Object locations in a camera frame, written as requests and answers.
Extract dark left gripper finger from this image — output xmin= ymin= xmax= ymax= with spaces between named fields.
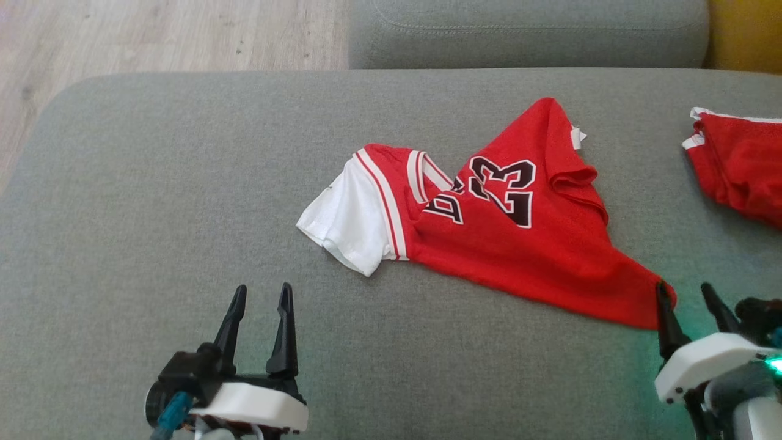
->
xmin=265 ymin=282 xmax=301 ymax=379
xmin=212 ymin=284 xmax=249 ymax=376

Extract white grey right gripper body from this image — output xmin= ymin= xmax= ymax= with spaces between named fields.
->
xmin=654 ymin=332 xmax=782 ymax=406

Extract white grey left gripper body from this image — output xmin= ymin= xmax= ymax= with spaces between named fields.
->
xmin=188 ymin=372 xmax=310 ymax=440

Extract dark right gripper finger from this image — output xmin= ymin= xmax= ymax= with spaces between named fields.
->
xmin=655 ymin=280 xmax=693 ymax=362
xmin=700 ymin=282 xmax=742 ymax=336

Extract red shorts with white stripes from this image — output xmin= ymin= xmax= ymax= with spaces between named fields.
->
xmin=682 ymin=107 xmax=782 ymax=230

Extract red jersey with number 23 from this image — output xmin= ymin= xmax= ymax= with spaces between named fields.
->
xmin=296 ymin=97 xmax=678 ymax=331

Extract large grey sofa seat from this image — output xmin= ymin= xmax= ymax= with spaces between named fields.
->
xmin=0 ymin=67 xmax=782 ymax=440

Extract yellow sofa backrest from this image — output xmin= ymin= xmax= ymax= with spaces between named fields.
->
xmin=703 ymin=0 xmax=782 ymax=76

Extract small grey sofa seat cushion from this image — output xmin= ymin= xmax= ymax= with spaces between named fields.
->
xmin=348 ymin=0 xmax=711 ymax=70

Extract black cable with blue connector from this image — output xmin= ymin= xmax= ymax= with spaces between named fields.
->
xmin=149 ymin=391 xmax=196 ymax=440

